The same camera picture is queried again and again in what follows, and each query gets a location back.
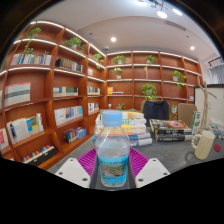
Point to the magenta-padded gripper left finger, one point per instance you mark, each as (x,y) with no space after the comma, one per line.
(71,171)

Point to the clear water bottle blue cap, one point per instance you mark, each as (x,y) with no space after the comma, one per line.
(112,150)

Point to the stack of dark books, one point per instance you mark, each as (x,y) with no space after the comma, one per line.
(170,128)

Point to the wooden shelf unit with books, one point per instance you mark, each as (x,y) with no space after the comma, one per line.
(40,86)

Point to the window with grey blinds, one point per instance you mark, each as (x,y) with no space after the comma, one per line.
(217,73)

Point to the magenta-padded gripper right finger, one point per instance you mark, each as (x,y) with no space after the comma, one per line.
(153,171)

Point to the cream ceramic mug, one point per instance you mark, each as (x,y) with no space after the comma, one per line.
(205,146)

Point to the brown chair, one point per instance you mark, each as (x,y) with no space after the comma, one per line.
(185,111)

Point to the stack of colourful books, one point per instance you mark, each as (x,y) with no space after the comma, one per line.
(138,128)

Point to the white partition with dark top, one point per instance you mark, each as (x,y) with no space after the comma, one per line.
(215,100)

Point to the ceiling air vent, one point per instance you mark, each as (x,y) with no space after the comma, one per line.
(175,25)

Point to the dark office chair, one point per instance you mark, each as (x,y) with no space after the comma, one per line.
(156,111)

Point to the stack of white tissue packs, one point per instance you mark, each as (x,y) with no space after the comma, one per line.
(216,124)

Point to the flat round red coaster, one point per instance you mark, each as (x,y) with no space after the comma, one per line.
(217,147)

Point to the tall white green carton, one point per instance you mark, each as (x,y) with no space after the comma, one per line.
(196,122)

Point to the wooden artist mannequin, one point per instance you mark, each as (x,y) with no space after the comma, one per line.
(205,103)

